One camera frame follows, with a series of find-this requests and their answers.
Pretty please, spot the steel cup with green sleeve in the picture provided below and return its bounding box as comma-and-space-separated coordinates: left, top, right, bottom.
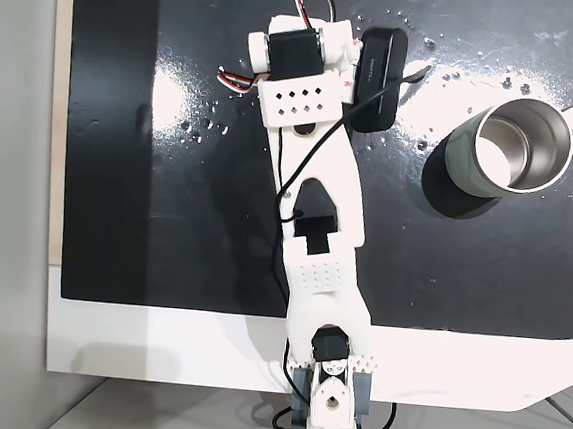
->
421, 89, 573, 208

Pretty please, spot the black glossy mat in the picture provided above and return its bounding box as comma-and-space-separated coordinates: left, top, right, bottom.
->
46, 0, 573, 345

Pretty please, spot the light wooden board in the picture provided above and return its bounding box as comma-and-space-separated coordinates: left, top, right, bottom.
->
32, 0, 86, 267

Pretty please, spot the black oval camera box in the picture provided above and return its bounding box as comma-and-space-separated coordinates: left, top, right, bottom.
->
348, 23, 412, 136

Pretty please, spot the black camera cable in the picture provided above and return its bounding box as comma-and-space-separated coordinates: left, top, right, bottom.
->
262, 53, 431, 331

